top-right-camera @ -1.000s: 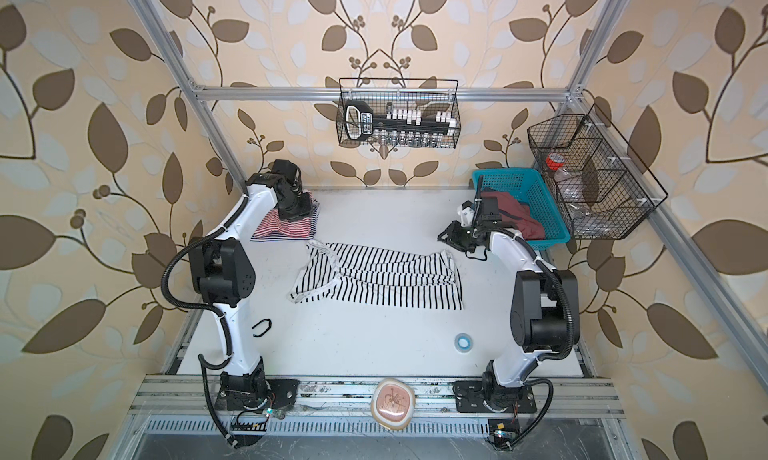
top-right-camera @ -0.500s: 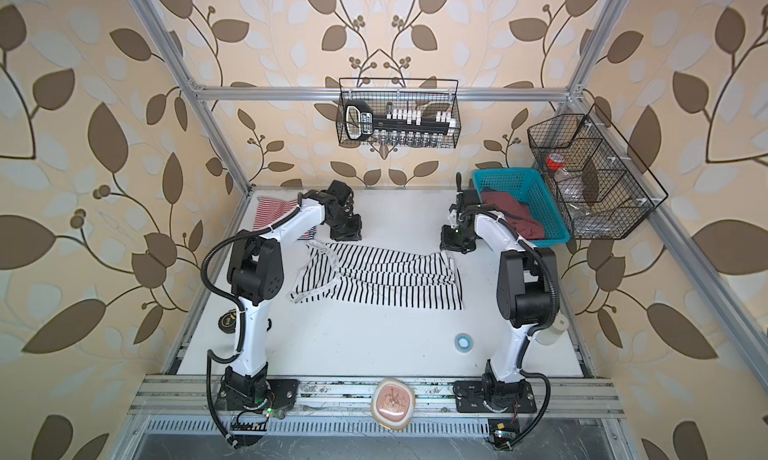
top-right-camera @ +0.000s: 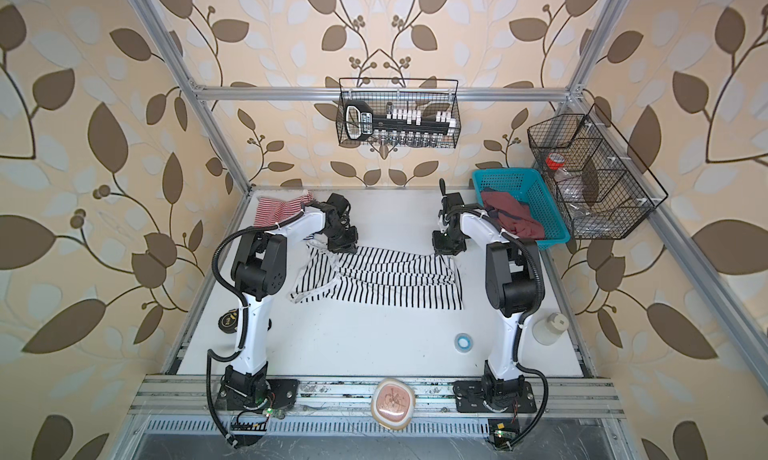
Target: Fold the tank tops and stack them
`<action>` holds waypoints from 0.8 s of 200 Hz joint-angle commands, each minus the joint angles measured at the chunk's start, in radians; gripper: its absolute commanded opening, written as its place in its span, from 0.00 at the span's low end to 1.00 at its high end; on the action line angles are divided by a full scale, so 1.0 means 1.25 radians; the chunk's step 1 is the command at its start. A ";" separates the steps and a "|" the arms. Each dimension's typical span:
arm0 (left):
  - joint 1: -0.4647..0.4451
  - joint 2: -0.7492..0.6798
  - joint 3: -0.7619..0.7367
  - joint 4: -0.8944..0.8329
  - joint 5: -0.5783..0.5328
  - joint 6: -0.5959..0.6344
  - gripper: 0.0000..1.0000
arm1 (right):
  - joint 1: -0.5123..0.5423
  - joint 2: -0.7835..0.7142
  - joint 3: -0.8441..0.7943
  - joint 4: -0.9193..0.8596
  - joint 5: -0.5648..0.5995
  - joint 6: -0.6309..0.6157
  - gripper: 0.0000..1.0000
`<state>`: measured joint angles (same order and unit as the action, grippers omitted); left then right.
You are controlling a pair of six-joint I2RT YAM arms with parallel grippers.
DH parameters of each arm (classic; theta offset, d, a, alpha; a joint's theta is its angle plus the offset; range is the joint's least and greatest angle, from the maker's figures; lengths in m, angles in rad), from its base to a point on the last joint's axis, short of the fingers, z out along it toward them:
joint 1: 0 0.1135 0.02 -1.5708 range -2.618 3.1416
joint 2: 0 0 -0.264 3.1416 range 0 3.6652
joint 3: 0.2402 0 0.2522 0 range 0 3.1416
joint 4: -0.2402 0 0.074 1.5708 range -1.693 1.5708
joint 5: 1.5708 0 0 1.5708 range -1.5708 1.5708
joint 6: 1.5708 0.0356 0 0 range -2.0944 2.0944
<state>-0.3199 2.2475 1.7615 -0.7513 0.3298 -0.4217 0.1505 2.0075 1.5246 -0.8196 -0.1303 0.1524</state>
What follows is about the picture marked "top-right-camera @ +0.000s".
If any back wire basket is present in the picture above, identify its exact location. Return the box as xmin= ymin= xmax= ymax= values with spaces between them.
xmin=335 ymin=76 xmax=462 ymax=149

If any teal plastic basket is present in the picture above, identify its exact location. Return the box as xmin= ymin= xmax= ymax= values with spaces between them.
xmin=472 ymin=168 xmax=570 ymax=250

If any pink round badge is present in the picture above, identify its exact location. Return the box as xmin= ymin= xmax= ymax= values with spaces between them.
xmin=370 ymin=378 xmax=416 ymax=431

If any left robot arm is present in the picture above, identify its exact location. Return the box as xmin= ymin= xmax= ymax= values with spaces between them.
xmin=205 ymin=193 xmax=358 ymax=449

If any black tool in basket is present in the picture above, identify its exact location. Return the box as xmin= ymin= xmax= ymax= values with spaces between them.
xmin=336 ymin=100 xmax=461 ymax=141

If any blue tape roll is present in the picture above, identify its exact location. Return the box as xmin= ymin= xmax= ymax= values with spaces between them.
xmin=454 ymin=333 xmax=473 ymax=353

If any red striped folded tank top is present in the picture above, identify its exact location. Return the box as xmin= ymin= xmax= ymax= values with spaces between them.
xmin=253 ymin=191 xmax=315 ymax=227

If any black white striped tank top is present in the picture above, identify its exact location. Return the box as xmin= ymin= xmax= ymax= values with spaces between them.
xmin=290 ymin=241 xmax=464 ymax=310

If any red capped bottle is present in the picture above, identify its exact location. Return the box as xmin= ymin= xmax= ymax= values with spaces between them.
xmin=545 ymin=152 xmax=565 ymax=172

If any maroon tank top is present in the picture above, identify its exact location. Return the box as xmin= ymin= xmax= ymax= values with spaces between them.
xmin=481 ymin=189 xmax=546 ymax=240

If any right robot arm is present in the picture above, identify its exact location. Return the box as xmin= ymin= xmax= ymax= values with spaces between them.
xmin=432 ymin=179 xmax=550 ymax=451

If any right wire basket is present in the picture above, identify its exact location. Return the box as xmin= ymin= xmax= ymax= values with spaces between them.
xmin=527 ymin=106 xmax=668 ymax=240

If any wire basket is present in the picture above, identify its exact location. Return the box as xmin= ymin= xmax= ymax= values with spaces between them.
xmin=527 ymin=106 xmax=668 ymax=240
xmin=335 ymin=76 xmax=462 ymax=149

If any white plastic cup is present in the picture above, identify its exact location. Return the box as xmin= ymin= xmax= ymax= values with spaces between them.
xmin=532 ymin=312 xmax=570 ymax=346

